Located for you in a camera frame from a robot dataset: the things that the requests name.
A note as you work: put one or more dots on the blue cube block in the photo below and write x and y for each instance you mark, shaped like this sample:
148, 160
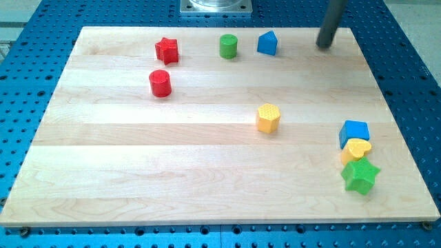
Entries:
353, 129

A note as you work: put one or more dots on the yellow hexagon block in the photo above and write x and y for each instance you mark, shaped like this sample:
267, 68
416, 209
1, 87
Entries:
268, 118

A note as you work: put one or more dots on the light wooden board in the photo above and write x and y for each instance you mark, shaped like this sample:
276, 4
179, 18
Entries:
108, 152

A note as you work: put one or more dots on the red cylinder block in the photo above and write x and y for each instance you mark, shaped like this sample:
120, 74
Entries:
160, 83

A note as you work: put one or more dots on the green cylinder block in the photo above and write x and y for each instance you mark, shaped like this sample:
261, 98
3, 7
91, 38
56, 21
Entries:
228, 46

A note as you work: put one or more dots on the red star block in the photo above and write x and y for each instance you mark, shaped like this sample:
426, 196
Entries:
167, 50

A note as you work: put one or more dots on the yellow heart block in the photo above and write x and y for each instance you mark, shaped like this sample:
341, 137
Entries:
354, 150

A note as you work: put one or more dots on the green star block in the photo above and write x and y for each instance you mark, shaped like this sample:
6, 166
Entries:
360, 176

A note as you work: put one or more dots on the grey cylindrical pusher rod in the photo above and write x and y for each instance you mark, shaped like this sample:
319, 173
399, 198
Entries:
331, 21

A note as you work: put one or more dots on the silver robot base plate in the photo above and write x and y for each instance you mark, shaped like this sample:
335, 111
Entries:
215, 6

